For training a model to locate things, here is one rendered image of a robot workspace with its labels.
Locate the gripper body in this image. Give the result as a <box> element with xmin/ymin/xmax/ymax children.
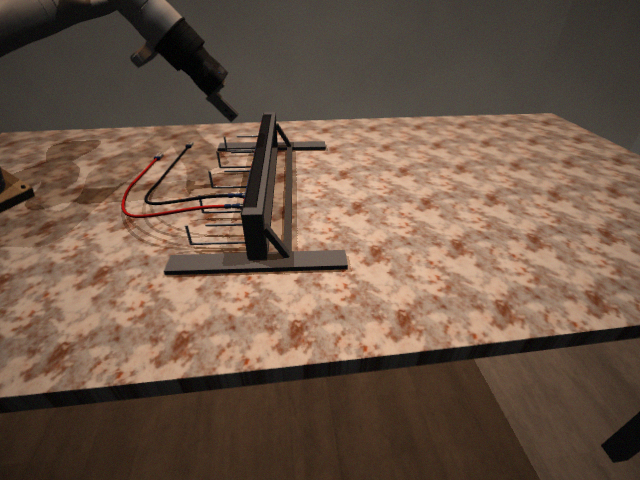
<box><xmin>130</xmin><ymin>0</ymin><xmax>228</xmax><ymax>96</ymax></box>

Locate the dark grey metal rack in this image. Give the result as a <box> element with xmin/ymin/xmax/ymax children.
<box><xmin>164</xmin><ymin>112</ymin><xmax>348</xmax><ymax>275</ymax></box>

